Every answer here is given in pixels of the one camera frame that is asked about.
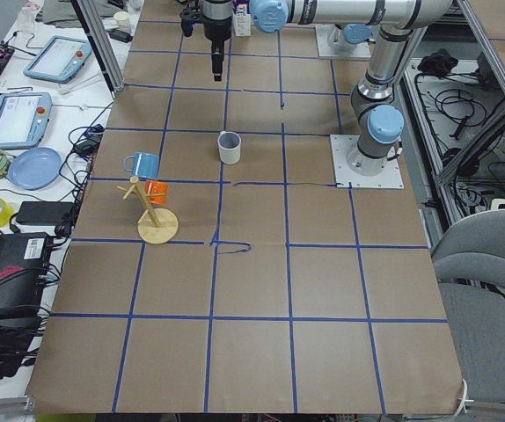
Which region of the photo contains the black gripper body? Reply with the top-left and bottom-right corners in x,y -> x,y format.
202,0 -> 231,43

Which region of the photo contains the blue white milk carton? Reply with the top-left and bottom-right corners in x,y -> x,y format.
232,4 -> 252,37

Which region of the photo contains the white mug grey inside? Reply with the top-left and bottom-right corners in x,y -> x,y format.
217,131 -> 241,165

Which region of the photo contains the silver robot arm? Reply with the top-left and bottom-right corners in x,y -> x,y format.
248,0 -> 451,86
347,25 -> 426,177

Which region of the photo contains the blue mug on stand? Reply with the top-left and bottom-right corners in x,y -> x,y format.
122,152 -> 159,179

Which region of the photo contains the orange mug on stand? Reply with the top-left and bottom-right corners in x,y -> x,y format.
144,179 -> 168,206

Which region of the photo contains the blue teach pendant far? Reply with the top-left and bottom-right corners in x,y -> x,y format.
23,36 -> 92,84

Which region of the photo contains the blue teach pendant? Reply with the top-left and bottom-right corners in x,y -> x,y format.
23,36 -> 92,84
0,92 -> 53,149

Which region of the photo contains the wooden mug tree stand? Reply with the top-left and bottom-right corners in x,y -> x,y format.
116,176 -> 179,244

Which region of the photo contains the blue teach pendant near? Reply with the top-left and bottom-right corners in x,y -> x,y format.
0,92 -> 53,149

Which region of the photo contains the blue plastic plate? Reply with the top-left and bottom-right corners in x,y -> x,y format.
7,147 -> 62,190

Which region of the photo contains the black power adapter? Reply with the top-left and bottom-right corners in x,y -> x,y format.
15,201 -> 73,226

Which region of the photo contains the grey office chair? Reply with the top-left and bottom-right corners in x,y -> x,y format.
431,209 -> 505,403

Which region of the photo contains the aluminium frame post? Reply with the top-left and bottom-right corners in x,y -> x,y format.
70,0 -> 125,93

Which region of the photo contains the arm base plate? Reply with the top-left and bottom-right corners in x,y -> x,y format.
330,135 -> 404,189
315,24 -> 372,61

